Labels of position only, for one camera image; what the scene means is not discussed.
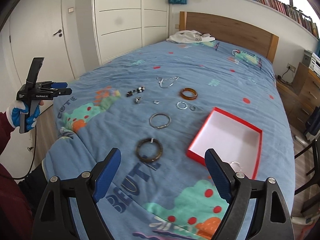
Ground twisted silver hoop earring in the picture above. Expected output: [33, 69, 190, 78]
[229, 161, 242, 172]

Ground beaded brown blue bracelet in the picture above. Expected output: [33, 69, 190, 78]
[126, 86, 147, 98]

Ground silver chain necklace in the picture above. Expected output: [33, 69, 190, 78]
[156, 76, 180, 90]

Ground thin silver bangle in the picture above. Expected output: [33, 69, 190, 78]
[149, 113, 171, 129]

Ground dark tortoiseshell bangle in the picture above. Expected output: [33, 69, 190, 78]
[135, 138, 163, 163]

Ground dark red sleeved forearm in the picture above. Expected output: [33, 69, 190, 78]
[0, 110, 34, 240]

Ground white blue gloved hand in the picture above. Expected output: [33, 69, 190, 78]
[5, 100, 44, 133]

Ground red white shallow box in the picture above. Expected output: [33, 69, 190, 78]
[186, 107, 263, 179]

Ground blue patterned bedspread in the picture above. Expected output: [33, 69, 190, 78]
[42, 41, 295, 239]

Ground black chair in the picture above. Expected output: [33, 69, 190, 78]
[293, 119, 320, 215]

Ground white wardrobe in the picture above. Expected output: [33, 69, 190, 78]
[92, 0, 169, 64]

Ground wooden drawer chest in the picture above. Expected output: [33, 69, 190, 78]
[277, 63, 319, 132]

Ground amber resin bangle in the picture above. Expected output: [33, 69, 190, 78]
[180, 87, 198, 101]

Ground white garment on bed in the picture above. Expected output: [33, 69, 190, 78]
[167, 30, 215, 44]

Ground white printer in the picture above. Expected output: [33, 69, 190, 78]
[302, 50, 320, 75]

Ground wooden headboard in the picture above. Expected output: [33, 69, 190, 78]
[179, 11, 279, 62]

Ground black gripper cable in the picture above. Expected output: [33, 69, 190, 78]
[11, 125, 38, 181]

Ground wall power socket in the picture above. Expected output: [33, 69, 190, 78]
[287, 63, 296, 73]

